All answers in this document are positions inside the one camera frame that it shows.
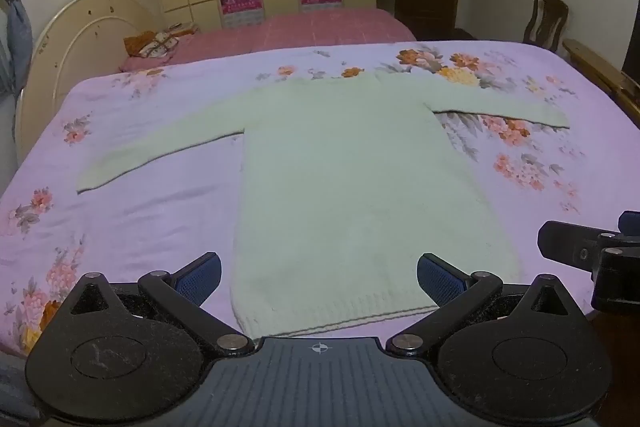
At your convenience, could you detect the light green knit sweater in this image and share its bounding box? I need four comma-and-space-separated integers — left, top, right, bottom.
76, 72, 571, 340

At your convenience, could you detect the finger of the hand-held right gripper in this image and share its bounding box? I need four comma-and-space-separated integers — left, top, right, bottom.
537, 221, 640, 313
618, 209, 640, 235

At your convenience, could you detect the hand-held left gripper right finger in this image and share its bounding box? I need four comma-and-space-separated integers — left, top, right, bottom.
386, 253, 581, 356

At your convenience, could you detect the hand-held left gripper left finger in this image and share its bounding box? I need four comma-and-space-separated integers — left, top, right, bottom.
65, 252, 256, 356

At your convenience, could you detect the pink checked bedspread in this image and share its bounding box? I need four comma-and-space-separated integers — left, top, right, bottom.
119, 7, 417, 72

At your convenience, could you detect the cream curved headboard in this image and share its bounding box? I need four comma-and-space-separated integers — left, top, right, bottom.
15, 0, 160, 162

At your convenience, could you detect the blue grey curtain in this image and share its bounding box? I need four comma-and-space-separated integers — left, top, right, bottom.
0, 0, 33, 98

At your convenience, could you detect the orange patterned pillow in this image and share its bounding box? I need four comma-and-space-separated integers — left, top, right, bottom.
124, 23, 199, 60

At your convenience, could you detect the dark wooden chair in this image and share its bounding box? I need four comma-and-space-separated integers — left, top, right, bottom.
522, 0, 570, 54

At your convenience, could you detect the lilac floral bedsheet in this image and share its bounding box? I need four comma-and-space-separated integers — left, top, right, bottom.
0, 41, 640, 358

